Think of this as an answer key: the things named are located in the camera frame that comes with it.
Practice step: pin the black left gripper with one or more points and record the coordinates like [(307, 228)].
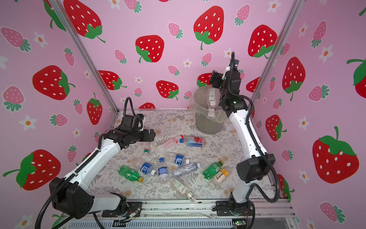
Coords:
[(146, 138)]

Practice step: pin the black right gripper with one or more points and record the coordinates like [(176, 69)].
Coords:
[(217, 79)]

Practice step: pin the clear bottle green white label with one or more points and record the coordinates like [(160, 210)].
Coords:
[(211, 102)]

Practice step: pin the small bottle green red label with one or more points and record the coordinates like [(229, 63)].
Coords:
[(146, 152)]

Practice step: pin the clear bottle red cap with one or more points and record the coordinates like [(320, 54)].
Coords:
[(168, 145)]

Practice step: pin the Fiji bottle red flower label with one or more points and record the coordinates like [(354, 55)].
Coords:
[(193, 141)]

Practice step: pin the white label bottle yellow cap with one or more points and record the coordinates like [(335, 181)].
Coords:
[(219, 178)]

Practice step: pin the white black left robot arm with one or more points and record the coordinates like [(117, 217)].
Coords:
[(69, 194)]

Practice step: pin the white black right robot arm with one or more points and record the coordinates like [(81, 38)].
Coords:
[(257, 163)]

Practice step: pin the translucent plastic bin liner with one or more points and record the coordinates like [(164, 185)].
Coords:
[(198, 105)]

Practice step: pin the clear bottle blue label left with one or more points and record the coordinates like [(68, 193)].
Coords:
[(144, 166)]

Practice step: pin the green bottle yellow cap left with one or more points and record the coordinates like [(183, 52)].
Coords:
[(130, 174)]

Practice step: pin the upright bottle blue cap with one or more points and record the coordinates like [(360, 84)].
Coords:
[(163, 171)]

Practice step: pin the clear bottle blue label white cap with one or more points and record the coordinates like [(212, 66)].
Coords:
[(177, 159)]

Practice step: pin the crushed clear bottle white cap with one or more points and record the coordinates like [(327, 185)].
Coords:
[(187, 169)]

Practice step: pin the clear square bottle green label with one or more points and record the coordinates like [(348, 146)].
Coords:
[(183, 190)]

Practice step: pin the green bottle right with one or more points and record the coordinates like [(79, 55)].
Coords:
[(213, 169)]

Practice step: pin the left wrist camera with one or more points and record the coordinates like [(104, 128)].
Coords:
[(131, 123)]

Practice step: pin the grey wire mesh bin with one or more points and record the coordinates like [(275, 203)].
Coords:
[(206, 126)]

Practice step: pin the aluminium left corner post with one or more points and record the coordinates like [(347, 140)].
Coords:
[(75, 37)]

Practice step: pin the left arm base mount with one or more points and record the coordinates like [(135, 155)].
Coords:
[(125, 209)]

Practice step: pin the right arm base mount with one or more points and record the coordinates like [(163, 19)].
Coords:
[(232, 208)]

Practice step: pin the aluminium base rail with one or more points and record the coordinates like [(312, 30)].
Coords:
[(182, 214)]

